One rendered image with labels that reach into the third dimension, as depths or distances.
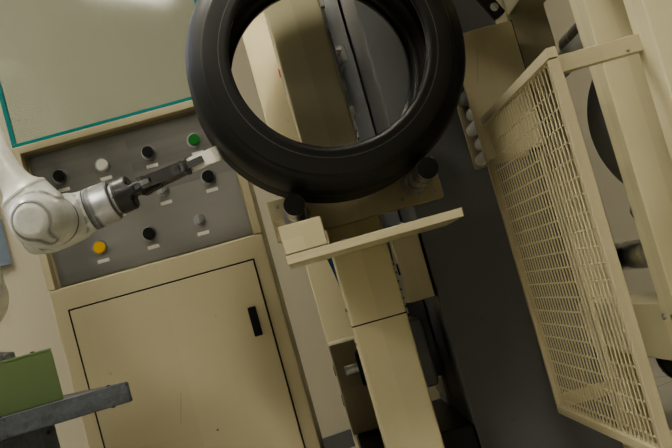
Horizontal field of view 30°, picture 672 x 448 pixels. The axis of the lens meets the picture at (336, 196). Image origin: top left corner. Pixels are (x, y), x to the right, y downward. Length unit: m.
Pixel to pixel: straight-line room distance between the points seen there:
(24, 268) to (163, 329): 2.31
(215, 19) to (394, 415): 1.00
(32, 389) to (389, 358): 0.83
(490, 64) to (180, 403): 1.12
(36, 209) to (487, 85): 1.07
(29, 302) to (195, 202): 2.28
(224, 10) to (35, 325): 3.03
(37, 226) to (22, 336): 2.94
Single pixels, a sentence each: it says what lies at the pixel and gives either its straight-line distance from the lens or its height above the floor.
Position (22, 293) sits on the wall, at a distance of 5.38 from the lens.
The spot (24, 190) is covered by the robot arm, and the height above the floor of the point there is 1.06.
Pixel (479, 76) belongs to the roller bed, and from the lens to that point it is 2.88.
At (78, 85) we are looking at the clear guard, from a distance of 3.24.
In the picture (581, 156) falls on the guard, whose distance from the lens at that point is 2.07.
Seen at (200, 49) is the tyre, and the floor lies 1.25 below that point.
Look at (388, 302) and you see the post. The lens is 2.89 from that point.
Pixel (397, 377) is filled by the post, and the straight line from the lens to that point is 2.89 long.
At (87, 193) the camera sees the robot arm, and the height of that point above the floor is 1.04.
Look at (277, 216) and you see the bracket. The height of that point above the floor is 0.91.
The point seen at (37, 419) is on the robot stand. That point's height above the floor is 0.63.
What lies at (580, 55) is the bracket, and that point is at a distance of 2.11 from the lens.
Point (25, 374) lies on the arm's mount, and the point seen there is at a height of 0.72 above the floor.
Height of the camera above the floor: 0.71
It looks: 4 degrees up
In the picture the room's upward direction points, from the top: 16 degrees counter-clockwise
